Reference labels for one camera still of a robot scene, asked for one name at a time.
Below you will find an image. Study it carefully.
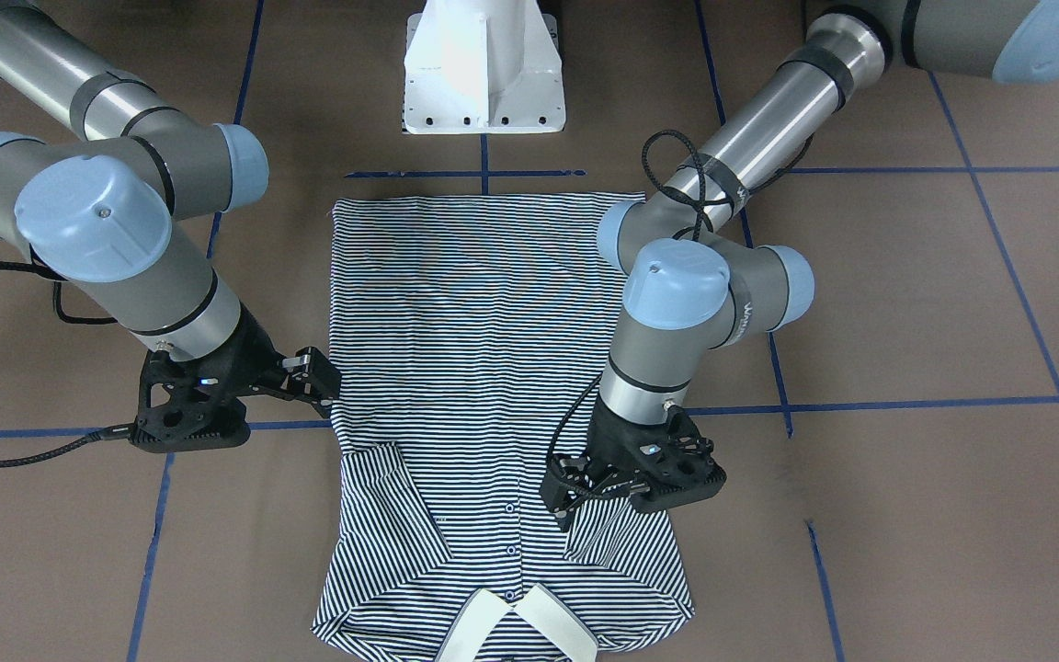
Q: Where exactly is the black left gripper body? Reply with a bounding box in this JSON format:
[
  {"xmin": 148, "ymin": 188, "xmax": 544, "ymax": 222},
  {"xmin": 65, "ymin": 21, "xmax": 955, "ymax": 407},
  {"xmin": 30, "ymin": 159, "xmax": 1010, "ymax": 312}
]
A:
[{"xmin": 577, "ymin": 404, "xmax": 674, "ymax": 500}]

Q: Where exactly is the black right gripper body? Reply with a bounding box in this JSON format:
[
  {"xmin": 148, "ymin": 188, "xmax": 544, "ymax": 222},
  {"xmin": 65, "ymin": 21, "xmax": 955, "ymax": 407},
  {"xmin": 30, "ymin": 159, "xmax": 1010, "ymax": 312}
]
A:
[{"xmin": 217, "ymin": 307, "xmax": 310, "ymax": 405}]

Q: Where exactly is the navy white striped polo shirt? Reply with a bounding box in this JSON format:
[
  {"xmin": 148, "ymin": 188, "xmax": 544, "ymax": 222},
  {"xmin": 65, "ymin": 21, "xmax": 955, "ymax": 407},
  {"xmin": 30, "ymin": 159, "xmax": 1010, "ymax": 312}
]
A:
[{"xmin": 313, "ymin": 193, "xmax": 695, "ymax": 661}]

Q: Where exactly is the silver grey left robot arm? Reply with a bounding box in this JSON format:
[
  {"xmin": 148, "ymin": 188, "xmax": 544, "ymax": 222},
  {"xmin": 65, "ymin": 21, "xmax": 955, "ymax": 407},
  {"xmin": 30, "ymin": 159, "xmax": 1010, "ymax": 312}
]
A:
[{"xmin": 674, "ymin": 64, "xmax": 1059, "ymax": 552}]

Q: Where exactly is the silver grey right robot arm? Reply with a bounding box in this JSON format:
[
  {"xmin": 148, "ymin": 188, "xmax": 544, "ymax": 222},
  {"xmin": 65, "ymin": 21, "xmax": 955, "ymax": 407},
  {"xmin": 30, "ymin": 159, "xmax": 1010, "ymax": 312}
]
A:
[{"xmin": 0, "ymin": 1, "xmax": 340, "ymax": 416}]

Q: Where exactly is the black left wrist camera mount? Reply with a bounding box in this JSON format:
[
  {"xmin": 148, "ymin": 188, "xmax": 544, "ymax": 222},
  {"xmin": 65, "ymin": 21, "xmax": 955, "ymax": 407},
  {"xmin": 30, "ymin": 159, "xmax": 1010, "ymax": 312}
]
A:
[{"xmin": 626, "ymin": 405, "xmax": 726, "ymax": 514}]

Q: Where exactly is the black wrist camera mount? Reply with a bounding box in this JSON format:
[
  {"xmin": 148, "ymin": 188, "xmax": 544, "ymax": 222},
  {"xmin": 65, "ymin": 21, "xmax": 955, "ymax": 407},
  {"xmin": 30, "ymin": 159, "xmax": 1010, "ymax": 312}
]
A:
[
  {"xmin": 129, "ymin": 350, "xmax": 251, "ymax": 453},
  {"xmin": 626, "ymin": 405, "xmax": 726, "ymax": 514}
]

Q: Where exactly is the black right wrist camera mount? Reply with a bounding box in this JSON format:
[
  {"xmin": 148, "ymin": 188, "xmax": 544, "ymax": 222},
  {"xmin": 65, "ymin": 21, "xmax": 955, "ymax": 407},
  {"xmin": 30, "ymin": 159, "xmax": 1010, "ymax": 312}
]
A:
[{"xmin": 129, "ymin": 350, "xmax": 251, "ymax": 453}]

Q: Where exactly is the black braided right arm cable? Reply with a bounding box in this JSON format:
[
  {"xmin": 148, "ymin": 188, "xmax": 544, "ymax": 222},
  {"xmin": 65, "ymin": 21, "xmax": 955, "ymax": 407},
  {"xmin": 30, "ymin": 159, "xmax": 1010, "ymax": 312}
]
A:
[{"xmin": 0, "ymin": 260, "xmax": 140, "ymax": 470}]

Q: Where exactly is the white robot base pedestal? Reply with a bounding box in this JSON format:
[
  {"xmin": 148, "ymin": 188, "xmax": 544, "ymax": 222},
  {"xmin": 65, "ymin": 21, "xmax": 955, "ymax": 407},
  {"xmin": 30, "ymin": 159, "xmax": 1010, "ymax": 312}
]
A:
[{"xmin": 401, "ymin": 1, "xmax": 567, "ymax": 135}]

